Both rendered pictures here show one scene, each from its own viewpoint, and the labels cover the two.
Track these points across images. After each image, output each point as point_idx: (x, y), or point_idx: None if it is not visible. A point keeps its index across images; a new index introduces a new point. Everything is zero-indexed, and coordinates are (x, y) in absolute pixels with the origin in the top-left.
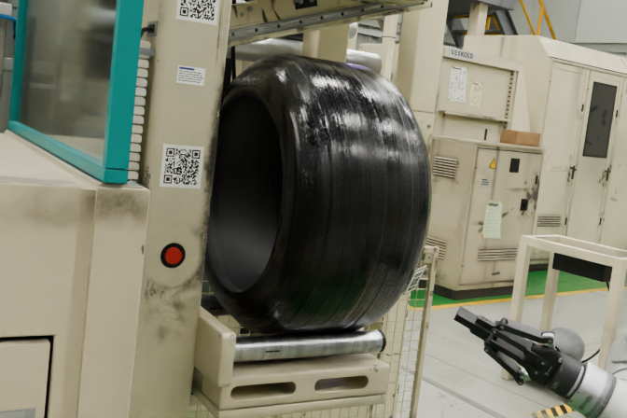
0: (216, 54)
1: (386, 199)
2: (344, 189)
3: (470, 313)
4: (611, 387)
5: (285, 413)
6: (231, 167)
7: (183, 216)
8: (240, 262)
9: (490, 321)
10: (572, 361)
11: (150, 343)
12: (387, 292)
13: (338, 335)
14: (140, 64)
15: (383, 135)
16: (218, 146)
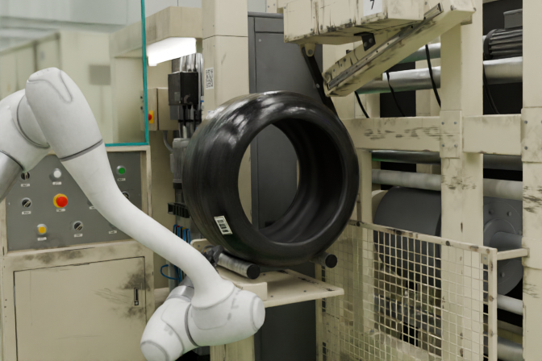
0: (214, 102)
1: (193, 170)
2: (183, 165)
3: (216, 249)
4: (165, 300)
5: None
6: (329, 166)
7: None
8: (314, 226)
9: (208, 253)
10: (182, 282)
11: None
12: (211, 229)
13: (235, 259)
14: (203, 113)
15: (204, 134)
16: (298, 151)
